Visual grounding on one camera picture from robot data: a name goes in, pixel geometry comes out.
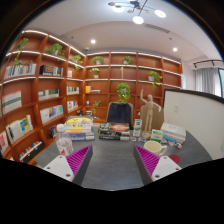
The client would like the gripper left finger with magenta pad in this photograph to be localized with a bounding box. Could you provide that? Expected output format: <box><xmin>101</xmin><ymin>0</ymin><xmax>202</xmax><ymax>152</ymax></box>
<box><xmin>44</xmin><ymin>145</ymin><xmax>93</xmax><ymax>185</ymax></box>

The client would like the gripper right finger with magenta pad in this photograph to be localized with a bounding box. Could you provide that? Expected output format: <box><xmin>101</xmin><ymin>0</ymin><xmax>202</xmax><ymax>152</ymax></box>
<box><xmin>133</xmin><ymin>145</ymin><xmax>181</xmax><ymax>185</ymax></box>

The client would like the clear plastic water bottle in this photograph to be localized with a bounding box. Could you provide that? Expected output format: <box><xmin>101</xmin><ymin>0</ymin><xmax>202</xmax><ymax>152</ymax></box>
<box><xmin>56</xmin><ymin>124</ymin><xmax>73</xmax><ymax>156</ymax></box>

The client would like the cream ceramic mug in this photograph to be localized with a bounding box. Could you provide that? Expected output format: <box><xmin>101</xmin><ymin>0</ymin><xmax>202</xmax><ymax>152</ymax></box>
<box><xmin>144</xmin><ymin>141</ymin><xmax>167</xmax><ymax>156</ymax></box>

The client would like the red round coaster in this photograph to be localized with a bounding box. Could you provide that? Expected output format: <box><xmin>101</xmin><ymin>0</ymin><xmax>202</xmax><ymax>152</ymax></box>
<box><xmin>169</xmin><ymin>154</ymin><xmax>181</xmax><ymax>164</ymax></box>

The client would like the small green white box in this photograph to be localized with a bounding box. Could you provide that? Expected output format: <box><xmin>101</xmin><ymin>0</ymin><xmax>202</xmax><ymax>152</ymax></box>
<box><xmin>151</xmin><ymin>129</ymin><xmax>163</xmax><ymax>142</ymax></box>

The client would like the green white carton box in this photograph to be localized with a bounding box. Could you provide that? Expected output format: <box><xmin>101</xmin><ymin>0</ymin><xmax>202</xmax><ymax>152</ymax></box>
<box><xmin>133</xmin><ymin>119</ymin><xmax>142</xmax><ymax>137</ymax></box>

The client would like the stack of colourful books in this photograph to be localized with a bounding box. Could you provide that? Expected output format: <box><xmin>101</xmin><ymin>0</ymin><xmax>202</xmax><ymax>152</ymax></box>
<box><xmin>65</xmin><ymin>116</ymin><xmax>95</xmax><ymax>141</ymax></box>

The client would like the white boxes stack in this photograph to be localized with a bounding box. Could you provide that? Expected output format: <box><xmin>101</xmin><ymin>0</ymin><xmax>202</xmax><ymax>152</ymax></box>
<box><xmin>161</xmin><ymin>123</ymin><xmax>186</xmax><ymax>143</ymax></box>

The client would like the wooden artist mannequin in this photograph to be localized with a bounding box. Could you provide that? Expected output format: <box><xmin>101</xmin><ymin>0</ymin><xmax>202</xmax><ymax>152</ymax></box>
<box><xmin>140</xmin><ymin>92</ymin><xmax>161</xmax><ymax>140</ymax></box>

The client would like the dark blue office chair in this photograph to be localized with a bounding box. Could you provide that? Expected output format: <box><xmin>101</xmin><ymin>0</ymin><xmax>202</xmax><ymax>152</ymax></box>
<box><xmin>106</xmin><ymin>102</ymin><xmax>133</xmax><ymax>125</ymax></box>

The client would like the white partition board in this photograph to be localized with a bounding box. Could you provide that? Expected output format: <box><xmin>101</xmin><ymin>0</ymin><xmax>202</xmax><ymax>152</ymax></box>
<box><xmin>163</xmin><ymin>89</ymin><xmax>224</xmax><ymax>159</ymax></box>

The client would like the green potted plant centre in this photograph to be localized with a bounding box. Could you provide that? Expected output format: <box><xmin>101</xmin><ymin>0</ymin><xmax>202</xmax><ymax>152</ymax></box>
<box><xmin>116</xmin><ymin>83</ymin><xmax>131</xmax><ymax>103</ymax></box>

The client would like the grey window curtain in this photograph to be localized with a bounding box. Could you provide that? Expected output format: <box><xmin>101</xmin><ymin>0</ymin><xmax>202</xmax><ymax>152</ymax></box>
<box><xmin>195</xmin><ymin>67</ymin><xmax>222</xmax><ymax>97</ymax></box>

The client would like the ceiling light fixture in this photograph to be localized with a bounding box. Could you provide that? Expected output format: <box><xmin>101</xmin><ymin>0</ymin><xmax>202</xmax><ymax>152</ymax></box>
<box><xmin>108</xmin><ymin>0</ymin><xmax>166</xmax><ymax>25</ymax></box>

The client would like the wooden wall bookshelf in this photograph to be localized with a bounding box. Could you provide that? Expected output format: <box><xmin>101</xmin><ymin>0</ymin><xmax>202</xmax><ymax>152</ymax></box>
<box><xmin>0</xmin><ymin>30</ymin><xmax>182</xmax><ymax>161</ymax></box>

